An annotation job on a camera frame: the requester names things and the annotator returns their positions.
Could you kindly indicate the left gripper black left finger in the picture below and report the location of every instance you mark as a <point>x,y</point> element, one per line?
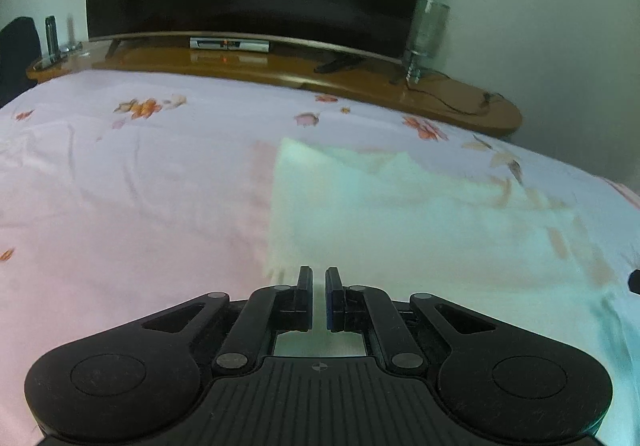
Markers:
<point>258,321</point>

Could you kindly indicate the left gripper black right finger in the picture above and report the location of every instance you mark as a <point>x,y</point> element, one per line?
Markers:
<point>371,313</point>

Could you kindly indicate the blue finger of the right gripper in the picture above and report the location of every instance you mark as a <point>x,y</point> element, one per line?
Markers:
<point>634,282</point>

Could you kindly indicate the white knitted sweater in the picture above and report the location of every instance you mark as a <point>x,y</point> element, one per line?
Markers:
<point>551,256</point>

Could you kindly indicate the pink floral bed sheet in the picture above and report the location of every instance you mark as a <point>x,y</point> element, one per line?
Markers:
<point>126,193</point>

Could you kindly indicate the brown wooden tv cabinet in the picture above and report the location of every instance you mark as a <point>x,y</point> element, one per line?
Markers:
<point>372,80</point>

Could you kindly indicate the silver set-top box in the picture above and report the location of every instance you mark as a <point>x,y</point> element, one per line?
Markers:
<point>230,44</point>

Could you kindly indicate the dark cylindrical bottle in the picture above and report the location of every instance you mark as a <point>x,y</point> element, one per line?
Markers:
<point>52,37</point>

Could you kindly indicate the black chair back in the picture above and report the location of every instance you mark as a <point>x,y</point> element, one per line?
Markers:
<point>19,48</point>

